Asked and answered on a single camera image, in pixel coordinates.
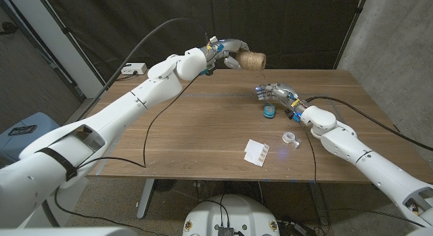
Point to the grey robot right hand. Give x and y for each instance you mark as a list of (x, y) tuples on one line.
[(284, 94)]

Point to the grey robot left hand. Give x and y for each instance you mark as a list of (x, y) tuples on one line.
[(231, 46)]

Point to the brown jute twine spool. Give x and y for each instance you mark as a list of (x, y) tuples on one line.
[(252, 61)]

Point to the jute twine strand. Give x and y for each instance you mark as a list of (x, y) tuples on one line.
[(263, 74)]

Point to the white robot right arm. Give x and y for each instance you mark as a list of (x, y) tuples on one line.
[(365, 158)]

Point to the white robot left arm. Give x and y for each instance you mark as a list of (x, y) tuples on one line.
[(111, 121)]

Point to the clear tape roll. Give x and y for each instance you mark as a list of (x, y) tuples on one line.
[(289, 137)]

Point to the white sticker sheet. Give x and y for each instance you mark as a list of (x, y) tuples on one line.
[(255, 154)]

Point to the black backdrop curtain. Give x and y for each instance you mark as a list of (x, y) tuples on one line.
[(304, 26)]

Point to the black backdrop stand pole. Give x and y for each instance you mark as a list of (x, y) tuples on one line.
[(67, 32), (353, 24)]

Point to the white power box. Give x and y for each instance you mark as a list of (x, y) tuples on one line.
[(135, 67)]

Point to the grey metal table leg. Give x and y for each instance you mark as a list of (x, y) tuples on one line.
[(145, 199), (318, 202)]

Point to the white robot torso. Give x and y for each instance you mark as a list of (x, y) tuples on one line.
[(233, 212)]

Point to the white floor power strip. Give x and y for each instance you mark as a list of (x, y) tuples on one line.
[(297, 228)]

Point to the black ribbed round object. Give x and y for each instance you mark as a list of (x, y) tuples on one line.
[(165, 185)]

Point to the black flat device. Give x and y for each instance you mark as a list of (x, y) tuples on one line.
[(22, 130)]

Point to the blue plastic bin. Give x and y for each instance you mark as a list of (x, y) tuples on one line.
[(20, 144)]

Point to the black metal wall rail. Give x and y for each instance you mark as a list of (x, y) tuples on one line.
[(50, 63)]

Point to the black wall hook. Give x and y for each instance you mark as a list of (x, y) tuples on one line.
[(8, 27)]

